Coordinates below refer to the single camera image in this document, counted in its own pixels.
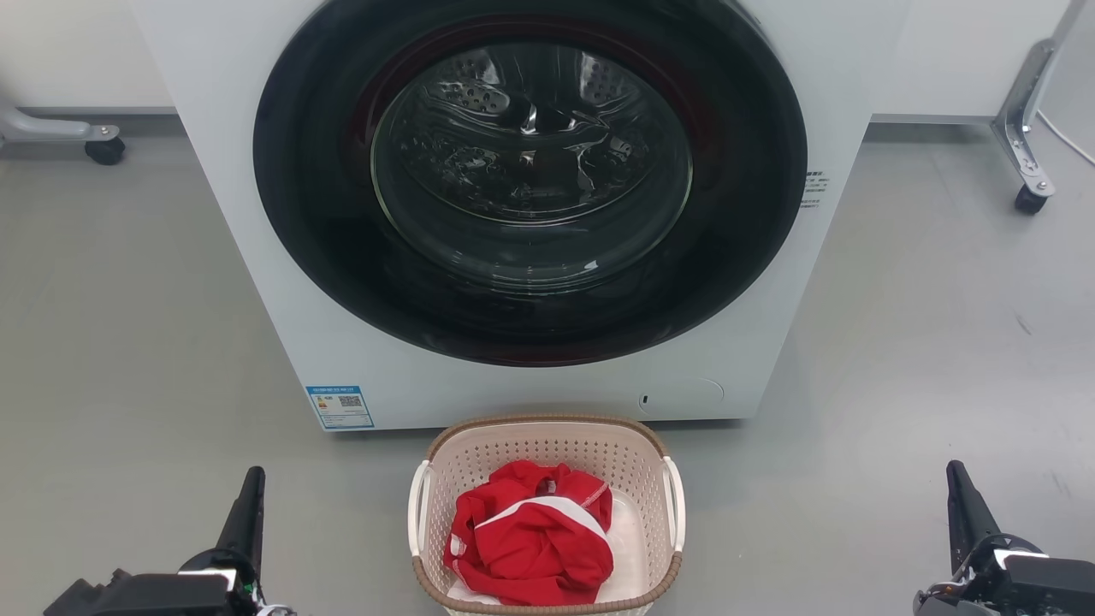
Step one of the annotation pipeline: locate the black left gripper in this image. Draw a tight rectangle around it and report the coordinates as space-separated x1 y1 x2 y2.
43 466 296 616

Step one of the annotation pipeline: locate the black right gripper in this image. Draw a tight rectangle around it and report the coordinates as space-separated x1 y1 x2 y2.
914 460 1095 616

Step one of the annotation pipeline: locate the beige perforated plastic laundry basket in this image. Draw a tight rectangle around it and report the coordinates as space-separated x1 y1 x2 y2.
408 415 687 616

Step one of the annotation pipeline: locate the blue energy label sticker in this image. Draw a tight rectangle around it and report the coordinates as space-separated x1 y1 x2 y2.
306 385 376 430

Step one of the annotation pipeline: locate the white front-load washing machine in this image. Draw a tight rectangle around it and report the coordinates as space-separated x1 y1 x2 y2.
127 0 912 432

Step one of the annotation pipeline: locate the black round washing machine door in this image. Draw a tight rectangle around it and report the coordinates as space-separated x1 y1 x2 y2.
253 0 808 367

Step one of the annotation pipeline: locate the red garment with white stripe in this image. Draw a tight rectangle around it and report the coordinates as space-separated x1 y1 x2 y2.
443 460 615 607

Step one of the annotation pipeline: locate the round filter cover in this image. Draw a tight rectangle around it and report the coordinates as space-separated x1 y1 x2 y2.
637 378 725 418

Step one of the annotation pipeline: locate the grey metal leg with caster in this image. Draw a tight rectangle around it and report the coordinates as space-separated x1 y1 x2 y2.
991 0 1087 216
0 90 127 166

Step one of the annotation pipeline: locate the thin white cable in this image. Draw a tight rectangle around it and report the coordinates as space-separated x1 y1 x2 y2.
1035 110 1095 168

